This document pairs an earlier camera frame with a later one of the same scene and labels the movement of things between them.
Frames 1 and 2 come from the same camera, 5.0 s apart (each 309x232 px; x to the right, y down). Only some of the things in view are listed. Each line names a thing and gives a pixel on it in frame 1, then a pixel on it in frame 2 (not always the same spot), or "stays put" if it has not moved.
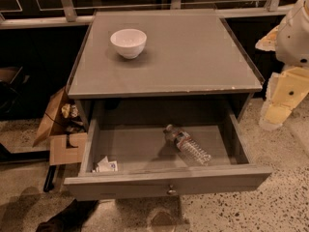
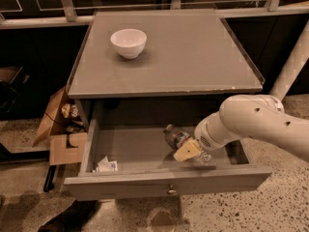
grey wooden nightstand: [161, 68] stays put
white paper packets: [105, 165] stays put
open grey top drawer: [128, 161] stays put
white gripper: [294, 41] to [203, 135]
